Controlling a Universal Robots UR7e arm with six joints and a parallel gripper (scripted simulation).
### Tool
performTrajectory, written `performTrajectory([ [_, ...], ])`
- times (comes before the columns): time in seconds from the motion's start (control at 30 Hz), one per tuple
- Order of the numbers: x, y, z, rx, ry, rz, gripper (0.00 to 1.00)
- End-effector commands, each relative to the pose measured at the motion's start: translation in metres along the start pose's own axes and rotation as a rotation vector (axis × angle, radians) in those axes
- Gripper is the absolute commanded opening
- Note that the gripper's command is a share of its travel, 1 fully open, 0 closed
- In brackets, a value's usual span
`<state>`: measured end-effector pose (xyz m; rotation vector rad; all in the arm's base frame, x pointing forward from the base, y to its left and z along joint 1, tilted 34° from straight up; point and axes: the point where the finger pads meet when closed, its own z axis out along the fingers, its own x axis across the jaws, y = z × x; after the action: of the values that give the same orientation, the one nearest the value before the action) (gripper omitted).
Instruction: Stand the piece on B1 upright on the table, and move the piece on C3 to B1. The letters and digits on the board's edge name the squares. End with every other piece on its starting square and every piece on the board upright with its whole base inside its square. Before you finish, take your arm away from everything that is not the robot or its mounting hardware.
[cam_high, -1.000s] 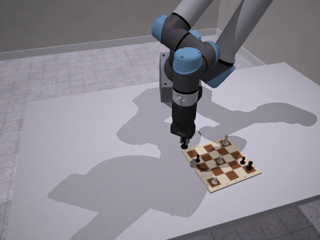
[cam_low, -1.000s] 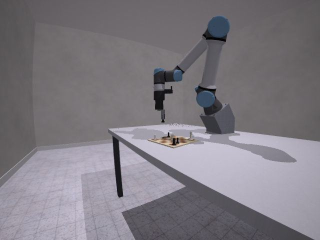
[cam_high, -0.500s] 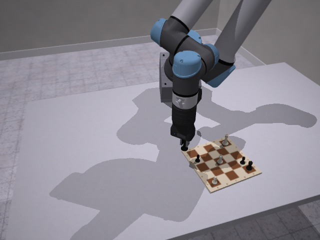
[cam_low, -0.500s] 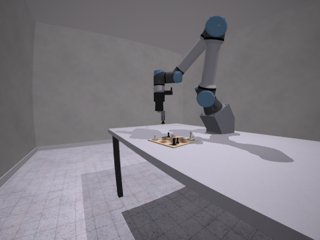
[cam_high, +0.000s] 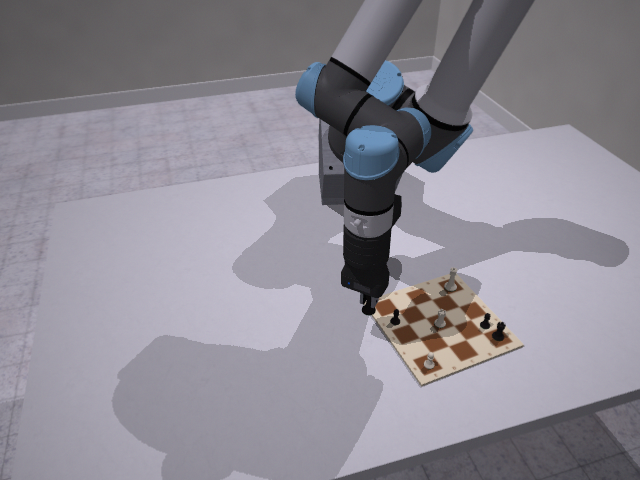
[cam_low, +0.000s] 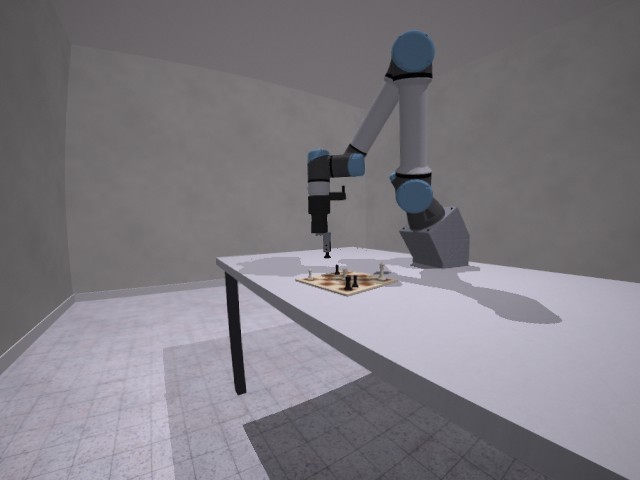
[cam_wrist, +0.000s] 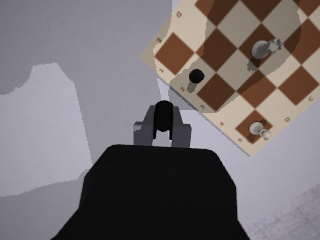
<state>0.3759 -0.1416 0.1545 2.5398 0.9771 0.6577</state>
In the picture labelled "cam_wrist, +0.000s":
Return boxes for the brown and cream chessboard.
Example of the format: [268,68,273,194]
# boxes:
[139,0,320,156]

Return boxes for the white pawn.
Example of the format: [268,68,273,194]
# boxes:
[249,122,272,139]

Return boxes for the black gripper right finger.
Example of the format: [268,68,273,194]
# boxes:
[169,106,192,148]

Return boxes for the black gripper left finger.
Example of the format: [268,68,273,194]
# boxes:
[133,105,158,146]

